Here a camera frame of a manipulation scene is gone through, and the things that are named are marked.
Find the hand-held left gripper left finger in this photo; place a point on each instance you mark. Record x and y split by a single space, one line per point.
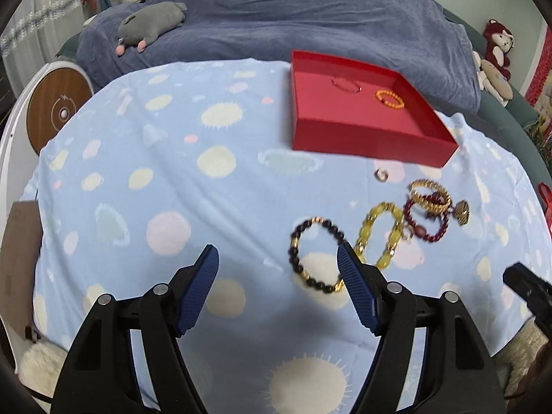
198 287

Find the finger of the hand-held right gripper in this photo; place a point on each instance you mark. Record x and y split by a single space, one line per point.
532 289

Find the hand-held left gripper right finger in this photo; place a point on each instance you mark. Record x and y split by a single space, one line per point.
358 289

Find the gold wristwatch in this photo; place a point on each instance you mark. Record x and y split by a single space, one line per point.
461 213

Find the red shallow box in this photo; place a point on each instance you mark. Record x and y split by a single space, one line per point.
345 131

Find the red gift bag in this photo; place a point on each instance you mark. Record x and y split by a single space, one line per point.
547 207

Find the light blue spotted blanket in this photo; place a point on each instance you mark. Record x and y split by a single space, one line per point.
172 172

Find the bunch of flowers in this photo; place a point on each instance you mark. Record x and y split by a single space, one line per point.
541 129

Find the green sofa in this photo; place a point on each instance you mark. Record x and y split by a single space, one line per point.
504 120

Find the white fluffy cushion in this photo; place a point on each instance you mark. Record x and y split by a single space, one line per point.
41 366

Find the brown cardboard box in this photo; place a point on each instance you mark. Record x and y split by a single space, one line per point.
17 267

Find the thin red bangle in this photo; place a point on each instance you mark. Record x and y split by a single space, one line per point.
356 90

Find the beige plush toy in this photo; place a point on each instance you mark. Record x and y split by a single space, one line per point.
494 77

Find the round white wooden-top table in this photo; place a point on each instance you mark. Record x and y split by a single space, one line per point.
56 112

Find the red monkey plush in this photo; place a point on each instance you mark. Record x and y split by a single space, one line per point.
496 34

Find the grey plush animal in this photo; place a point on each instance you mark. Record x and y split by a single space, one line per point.
151 21

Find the dark blue blanket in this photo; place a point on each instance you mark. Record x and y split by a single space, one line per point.
280 13

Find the silver tinsel garland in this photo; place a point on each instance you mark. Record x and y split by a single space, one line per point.
39 15

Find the red dotted wall banner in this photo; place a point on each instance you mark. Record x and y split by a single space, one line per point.
541 69

